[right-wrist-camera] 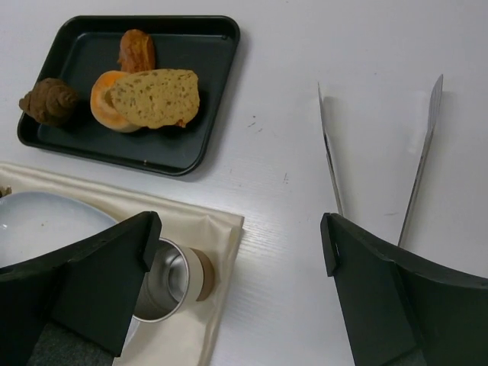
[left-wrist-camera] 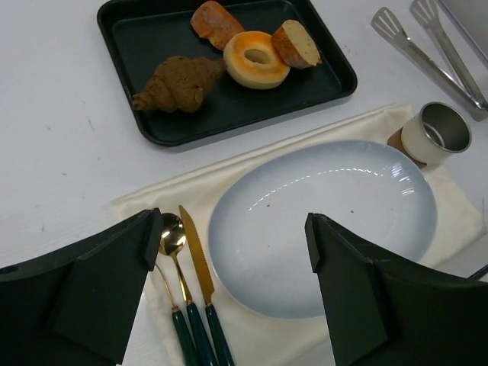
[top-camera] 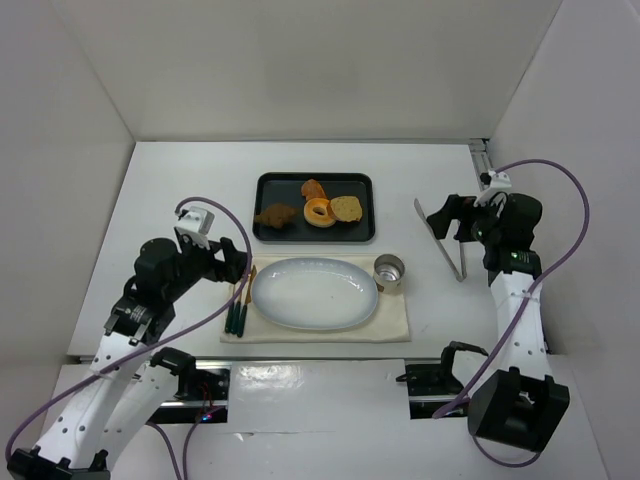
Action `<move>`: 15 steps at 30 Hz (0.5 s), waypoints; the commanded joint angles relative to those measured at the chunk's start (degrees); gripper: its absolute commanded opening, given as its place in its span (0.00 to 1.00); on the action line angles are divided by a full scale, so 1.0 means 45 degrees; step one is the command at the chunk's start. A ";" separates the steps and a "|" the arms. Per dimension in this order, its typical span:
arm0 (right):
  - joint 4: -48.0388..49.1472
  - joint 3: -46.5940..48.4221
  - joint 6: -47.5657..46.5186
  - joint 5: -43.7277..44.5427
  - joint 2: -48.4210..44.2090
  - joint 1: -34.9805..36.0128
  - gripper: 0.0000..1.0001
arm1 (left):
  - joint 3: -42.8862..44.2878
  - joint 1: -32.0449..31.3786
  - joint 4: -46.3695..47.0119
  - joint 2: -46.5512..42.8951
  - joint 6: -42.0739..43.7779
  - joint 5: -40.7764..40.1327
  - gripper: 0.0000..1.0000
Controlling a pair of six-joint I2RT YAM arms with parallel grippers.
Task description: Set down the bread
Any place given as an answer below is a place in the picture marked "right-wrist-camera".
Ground orange-brown pastry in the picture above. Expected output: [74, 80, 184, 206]
[117, 29, 156, 73]

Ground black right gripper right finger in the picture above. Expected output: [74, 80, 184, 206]
[320, 213, 487, 365]

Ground black baking tray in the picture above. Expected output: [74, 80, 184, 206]
[17, 15, 240, 176]

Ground sliced seeded bread loaf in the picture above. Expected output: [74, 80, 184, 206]
[110, 69, 200, 130]

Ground steel cup with cream sleeve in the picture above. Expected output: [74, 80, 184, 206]
[133, 239, 216, 323]

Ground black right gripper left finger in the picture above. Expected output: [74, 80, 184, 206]
[1, 211, 162, 365]

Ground pale blue oval plate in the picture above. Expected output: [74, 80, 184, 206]
[1, 191, 117, 268]

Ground cream cloth placemat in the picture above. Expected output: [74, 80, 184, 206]
[1, 162, 244, 365]

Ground orange glazed bagel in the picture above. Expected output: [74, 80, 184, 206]
[90, 70, 140, 133]

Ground brown chocolate croissant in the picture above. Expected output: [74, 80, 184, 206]
[18, 78, 79, 127]

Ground steel serving tongs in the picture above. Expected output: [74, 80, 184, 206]
[317, 74, 444, 248]

